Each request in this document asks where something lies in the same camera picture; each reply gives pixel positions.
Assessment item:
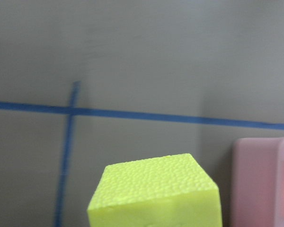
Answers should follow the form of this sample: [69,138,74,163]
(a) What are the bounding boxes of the yellow green foam cube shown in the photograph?
[87,154,222,227]

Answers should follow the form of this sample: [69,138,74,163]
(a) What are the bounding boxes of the pink plastic bin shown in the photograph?
[231,137,284,227]

